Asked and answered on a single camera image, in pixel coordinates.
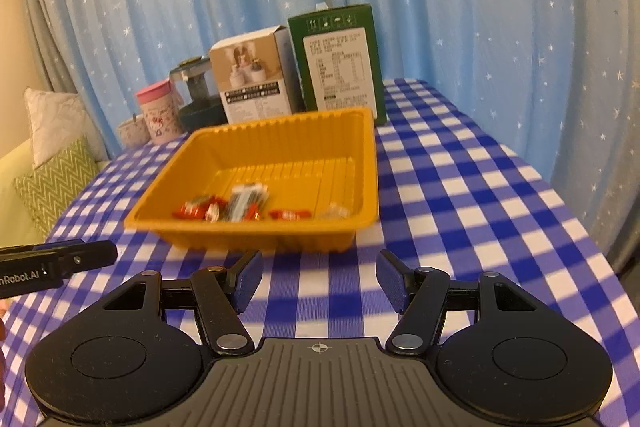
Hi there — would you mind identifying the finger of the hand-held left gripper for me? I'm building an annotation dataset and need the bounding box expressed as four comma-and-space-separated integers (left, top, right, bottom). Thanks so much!
0, 239, 83, 255
47, 241, 119, 278

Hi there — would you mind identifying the white pillow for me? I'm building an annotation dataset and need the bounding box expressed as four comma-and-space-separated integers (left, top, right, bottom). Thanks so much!
23, 88, 108, 168

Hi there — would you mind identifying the clear striped snack packet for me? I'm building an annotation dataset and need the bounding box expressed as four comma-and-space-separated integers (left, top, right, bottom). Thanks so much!
220, 184, 271, 222

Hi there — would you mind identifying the pale yellow sofa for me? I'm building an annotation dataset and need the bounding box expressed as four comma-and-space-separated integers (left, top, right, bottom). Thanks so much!
0, 142, 111, 248

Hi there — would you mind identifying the small ceramic cup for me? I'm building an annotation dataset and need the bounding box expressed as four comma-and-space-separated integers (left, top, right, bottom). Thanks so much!
116, 117, 150, 151

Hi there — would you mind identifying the beige cardboard box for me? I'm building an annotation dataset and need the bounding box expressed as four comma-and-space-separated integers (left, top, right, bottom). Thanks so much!
208, 25, 307, 125

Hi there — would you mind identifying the dark green tabletop appliance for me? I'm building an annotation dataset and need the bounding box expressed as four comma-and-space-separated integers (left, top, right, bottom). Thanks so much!
169, 56, 228, 132

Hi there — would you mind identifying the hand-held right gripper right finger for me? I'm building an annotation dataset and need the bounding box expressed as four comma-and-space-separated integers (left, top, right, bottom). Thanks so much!
375, 249, 543, 356

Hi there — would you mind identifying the green zigzag pillow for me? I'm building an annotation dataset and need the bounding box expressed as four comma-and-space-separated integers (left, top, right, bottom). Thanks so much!
12, 135, 101, 233

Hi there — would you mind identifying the grey curtain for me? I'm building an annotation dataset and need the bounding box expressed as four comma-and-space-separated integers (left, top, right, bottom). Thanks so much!
19, 0, 108, 158

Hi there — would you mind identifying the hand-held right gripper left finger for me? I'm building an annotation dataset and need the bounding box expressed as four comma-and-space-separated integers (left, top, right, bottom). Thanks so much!
100, 249, 264, 356

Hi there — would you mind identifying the pink lidded cartoon cup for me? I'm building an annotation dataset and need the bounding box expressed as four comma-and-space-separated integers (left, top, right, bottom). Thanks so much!
136, 79, 182, 145

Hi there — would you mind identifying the yellow plastic tray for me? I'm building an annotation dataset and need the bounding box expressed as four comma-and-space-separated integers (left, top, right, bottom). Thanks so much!
124, 107, 379, 254

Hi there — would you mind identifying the green cardboard box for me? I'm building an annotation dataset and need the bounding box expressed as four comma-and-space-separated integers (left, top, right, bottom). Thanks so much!
287, 3, 388, 126

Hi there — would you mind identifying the blue checkered tablecloth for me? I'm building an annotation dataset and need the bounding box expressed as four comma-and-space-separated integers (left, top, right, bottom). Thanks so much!
0, 78, 640, 427

